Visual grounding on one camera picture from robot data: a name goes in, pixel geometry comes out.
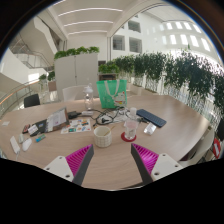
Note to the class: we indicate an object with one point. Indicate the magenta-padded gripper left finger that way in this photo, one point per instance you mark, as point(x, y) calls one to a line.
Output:
point(78, 160)

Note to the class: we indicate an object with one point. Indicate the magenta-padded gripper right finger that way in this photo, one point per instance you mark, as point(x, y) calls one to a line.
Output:
point(149, 159)

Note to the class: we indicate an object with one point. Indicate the clear water bottle white cap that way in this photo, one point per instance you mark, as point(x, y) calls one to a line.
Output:
point(130, 126)

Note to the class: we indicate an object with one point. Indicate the cream patterned mug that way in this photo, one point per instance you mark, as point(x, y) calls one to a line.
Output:
point(102, 137)

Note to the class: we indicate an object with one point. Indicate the flat round red coaster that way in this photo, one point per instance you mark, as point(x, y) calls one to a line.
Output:
point(123, 137)

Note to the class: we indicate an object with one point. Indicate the colourful sticker sheet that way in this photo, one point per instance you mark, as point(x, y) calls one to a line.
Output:
point(76, 126)

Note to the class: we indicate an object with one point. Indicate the dark blue keyboard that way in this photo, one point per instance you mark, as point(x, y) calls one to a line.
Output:
point(151, 118)

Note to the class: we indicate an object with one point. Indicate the small teal packet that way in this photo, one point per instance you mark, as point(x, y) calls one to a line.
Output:
point(40, 137)

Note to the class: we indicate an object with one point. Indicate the black power adapter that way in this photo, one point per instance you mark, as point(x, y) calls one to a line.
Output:
point(72, 115)

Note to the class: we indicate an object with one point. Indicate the small white box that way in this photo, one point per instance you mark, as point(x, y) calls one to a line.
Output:
point(87, 113)

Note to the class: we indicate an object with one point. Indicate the black flat case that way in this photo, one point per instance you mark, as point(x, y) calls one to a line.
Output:
point(42, 126)

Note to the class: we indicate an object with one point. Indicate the white computer mouse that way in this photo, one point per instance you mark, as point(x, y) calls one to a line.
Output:
point(26, 144)

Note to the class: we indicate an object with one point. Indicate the white card box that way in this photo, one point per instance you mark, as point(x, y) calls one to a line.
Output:
point(32, 129)

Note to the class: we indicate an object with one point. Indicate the red and black small box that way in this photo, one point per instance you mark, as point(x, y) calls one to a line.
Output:
point(25, 128)

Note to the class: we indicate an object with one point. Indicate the small grey oval mouse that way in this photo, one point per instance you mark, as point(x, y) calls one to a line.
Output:
point(21, 138)

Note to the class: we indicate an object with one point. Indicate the tall clear bottle white lid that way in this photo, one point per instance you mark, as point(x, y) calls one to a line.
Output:
point(88, 97)

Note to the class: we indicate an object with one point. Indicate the red and white sign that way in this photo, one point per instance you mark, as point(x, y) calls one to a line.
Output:
point(216, 148)

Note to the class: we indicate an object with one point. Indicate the green tote bag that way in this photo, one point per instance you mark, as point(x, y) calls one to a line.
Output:
point(110, 95)

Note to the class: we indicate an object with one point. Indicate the black chair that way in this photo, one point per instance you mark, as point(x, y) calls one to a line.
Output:
point(31, 100)

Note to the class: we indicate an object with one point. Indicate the white paper slip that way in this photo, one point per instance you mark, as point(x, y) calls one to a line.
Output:
point(5, 123)

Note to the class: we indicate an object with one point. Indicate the white cabinet with plants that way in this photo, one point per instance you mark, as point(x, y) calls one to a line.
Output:
point(76, 73)

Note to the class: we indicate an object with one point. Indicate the planter with green plants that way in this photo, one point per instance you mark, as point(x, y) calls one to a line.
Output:
point(48, 78)

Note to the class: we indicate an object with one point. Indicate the row of green hedge plants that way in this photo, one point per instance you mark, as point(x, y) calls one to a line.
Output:
point(190, 76)

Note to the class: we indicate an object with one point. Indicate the wood-topped glass railing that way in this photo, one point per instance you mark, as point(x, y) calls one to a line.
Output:
point(15, 90)

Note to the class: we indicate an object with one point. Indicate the dark planter with plants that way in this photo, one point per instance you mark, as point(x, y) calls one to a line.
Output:
point(108, 68)

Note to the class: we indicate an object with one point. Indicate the ceiling light strips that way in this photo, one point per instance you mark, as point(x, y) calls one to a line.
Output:
point(88, 10)

